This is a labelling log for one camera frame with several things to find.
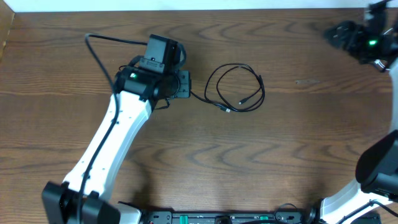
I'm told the black USB cable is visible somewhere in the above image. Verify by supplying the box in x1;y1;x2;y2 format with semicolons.
189;63;266;113

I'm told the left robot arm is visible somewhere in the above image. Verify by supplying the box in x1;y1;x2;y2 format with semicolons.
42;34;192;223

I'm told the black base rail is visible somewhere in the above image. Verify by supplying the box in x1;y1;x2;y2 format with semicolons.
137;203;326;224

